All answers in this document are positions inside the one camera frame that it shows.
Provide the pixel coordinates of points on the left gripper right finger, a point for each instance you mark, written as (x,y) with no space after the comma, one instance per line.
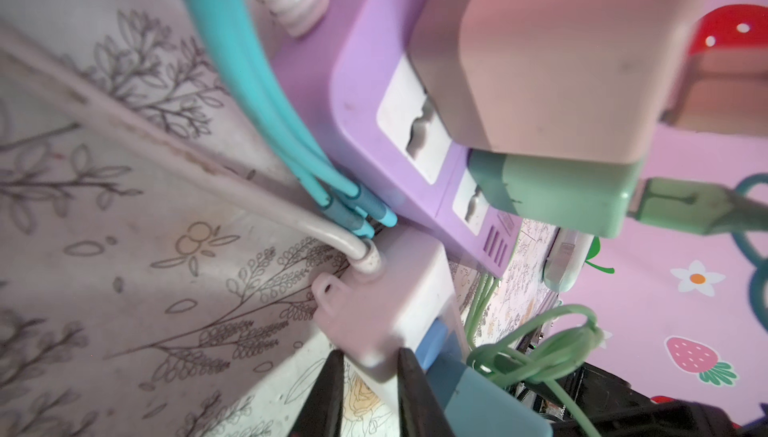
(420,414)

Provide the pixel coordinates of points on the purple power strip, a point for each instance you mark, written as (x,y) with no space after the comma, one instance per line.
(353,85)

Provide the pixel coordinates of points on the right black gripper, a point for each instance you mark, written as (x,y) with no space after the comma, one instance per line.
(673,418)

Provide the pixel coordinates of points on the green charger plug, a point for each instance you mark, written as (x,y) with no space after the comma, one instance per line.
(596,198)

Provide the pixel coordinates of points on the pale green soap box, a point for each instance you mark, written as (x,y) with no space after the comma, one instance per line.
(566,257)

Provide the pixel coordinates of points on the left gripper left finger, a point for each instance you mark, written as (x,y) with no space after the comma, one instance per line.
(322,412)

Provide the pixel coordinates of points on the white blue power strip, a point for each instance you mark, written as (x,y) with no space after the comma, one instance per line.
(411,302)

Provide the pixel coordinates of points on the pink charger plug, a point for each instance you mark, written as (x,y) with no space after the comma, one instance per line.
(591,80)

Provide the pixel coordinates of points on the blue charger plug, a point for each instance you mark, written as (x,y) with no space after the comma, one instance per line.
(475,407)

